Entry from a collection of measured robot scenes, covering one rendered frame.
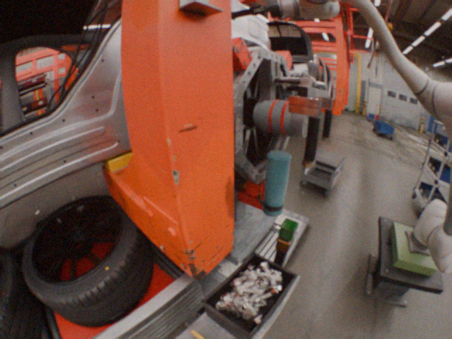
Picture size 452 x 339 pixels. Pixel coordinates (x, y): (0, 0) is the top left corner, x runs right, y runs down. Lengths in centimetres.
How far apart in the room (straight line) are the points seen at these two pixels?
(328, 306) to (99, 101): 145
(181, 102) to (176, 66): 5
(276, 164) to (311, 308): 80
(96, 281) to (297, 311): 92
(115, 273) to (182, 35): 63
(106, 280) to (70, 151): 46
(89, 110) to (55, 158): 22
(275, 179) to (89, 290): 73
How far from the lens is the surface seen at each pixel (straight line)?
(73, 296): 67
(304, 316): 107
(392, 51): 70
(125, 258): 65
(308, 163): 55
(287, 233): 46
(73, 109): 76
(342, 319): 114
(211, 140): 32
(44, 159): 75
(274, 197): 69
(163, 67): 25
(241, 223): 107
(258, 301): 44
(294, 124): 67
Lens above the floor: 97
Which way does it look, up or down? 26 degrees down
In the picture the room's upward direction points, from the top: 1 degrees counter-clockwise
